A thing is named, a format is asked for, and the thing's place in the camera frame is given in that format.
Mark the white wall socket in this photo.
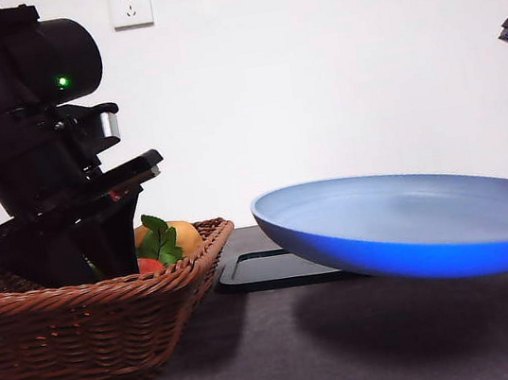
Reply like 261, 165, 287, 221
109, 0, 155, 31

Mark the black rectangular tray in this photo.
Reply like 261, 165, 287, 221
216, 236, 359, 299

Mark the blue round plate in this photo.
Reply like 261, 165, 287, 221
248, 152, 508, 309

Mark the orange carrot with green leaves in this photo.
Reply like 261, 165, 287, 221
131, 209, 186, 275

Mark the brown wicker basket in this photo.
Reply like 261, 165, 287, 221
0, 216, 256, 380

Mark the yellow-brown potato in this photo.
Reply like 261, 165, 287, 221
132, 216, 206, 266

